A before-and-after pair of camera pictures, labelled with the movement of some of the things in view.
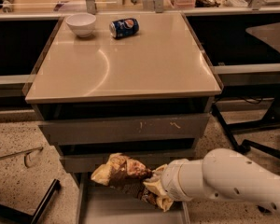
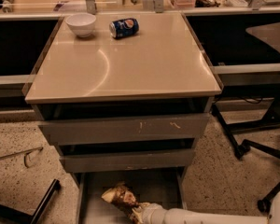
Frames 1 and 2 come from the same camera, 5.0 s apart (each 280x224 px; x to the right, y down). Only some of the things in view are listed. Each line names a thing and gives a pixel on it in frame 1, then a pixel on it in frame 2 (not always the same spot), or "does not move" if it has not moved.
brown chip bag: (127, 175) → (121, 196)
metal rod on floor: (25, 152) does not move
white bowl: (81, 23) does not move
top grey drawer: (156, 130) does not move
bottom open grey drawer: (100, 203) does not move
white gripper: (170, 177) → (151, 213)
